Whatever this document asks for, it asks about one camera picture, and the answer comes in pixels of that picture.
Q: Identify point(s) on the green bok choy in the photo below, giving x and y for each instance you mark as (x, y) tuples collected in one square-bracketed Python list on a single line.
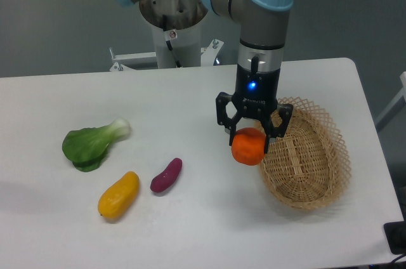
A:
[(87, 148)]

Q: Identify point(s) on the white frame at right edge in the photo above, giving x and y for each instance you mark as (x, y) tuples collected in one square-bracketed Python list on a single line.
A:
[(393, 107)]

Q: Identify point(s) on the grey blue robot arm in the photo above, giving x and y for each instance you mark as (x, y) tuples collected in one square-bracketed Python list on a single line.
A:
[(263, 24)]

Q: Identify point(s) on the orange fruit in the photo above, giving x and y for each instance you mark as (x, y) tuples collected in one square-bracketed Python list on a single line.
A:
[(248, 146)]

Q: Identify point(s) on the woven wicker basket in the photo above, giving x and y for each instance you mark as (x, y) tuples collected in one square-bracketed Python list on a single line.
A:
[(309, 167)]

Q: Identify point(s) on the yellow mango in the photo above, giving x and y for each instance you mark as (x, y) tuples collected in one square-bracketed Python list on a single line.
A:
[(117, 199)]

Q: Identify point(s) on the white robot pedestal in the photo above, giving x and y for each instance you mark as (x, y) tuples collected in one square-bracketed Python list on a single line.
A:
[(176, 27)]

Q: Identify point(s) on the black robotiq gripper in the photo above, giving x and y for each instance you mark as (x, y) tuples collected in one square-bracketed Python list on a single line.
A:
[(255, 97)]

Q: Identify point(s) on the purple sweet potato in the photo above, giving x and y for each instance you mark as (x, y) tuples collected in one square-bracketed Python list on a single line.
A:
[(167, 177)]

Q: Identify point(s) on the black device at table edge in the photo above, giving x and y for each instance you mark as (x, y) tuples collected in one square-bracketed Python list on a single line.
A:
[(395, 235)]

